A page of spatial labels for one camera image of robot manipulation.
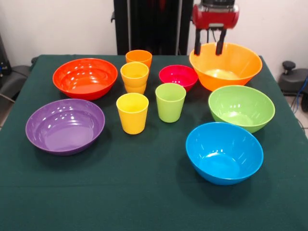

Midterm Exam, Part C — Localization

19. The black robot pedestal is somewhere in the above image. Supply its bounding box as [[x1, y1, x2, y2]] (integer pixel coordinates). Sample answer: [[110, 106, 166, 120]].
[[111, 0, 195, 56]]

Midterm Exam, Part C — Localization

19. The orange cup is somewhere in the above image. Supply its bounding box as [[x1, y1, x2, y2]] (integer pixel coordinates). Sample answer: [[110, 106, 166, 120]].
[[125, 50, 153, 70]]

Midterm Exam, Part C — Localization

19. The green bowl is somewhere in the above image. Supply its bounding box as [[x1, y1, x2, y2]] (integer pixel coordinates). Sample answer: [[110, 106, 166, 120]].
[[208, 85, 276, 134]]

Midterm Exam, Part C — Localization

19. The dark green tablecloth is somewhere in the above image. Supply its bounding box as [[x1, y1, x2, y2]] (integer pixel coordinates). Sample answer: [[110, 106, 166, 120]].
[[0, 54, 308, 231]]

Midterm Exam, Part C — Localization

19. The blue bowl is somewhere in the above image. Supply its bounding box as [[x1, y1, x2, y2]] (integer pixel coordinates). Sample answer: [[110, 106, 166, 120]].
[[185, 122, 264, 186]]

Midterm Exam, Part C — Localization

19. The yellow cup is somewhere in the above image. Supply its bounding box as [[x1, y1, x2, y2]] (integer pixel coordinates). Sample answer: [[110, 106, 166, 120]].
[[115, 92, 150, 135], [120, 62, 150, 88]]

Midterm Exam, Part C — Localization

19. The black equipment box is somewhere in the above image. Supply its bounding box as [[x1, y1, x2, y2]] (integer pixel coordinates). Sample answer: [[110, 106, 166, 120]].
[[0, 33, 12, 81]]

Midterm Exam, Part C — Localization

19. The yellow-orange cup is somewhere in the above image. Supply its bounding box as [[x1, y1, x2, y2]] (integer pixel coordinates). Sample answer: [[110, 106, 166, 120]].
[[124, 81, 147, 95]]

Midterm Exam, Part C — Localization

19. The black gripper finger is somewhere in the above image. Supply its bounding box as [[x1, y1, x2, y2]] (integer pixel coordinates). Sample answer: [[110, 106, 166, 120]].
[[193, 29, 202, 56], [215, 28, 228, 56]]

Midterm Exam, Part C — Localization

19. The red bowl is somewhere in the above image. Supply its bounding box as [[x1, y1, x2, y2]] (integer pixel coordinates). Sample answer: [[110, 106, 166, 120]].
[[52, 58, 118, 101]]

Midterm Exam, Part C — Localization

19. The blue cable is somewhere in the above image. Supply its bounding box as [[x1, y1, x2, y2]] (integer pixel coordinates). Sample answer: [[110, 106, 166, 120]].
[[292, 74, 308, 114]]

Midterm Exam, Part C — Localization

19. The green cup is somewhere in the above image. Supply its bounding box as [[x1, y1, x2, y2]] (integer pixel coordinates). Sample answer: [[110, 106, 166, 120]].
[[155, 83, 187, 124]]

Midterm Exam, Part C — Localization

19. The purple bowl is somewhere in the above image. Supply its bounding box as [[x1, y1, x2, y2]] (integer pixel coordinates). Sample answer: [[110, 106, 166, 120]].
[[25, 98, 106, 156]]

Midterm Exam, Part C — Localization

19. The large orange bowl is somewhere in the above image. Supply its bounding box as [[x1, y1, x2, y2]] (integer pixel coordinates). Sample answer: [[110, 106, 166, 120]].
[[189, 42, 263, 92]]

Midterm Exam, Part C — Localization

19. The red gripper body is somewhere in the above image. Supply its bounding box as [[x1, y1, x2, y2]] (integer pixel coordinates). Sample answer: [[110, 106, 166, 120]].
[[192, 4, 240, 31]]

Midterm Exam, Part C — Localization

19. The small pink bowl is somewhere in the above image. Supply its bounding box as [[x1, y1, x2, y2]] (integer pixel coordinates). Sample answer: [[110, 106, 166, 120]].
[[158, 64, 199, 92]]

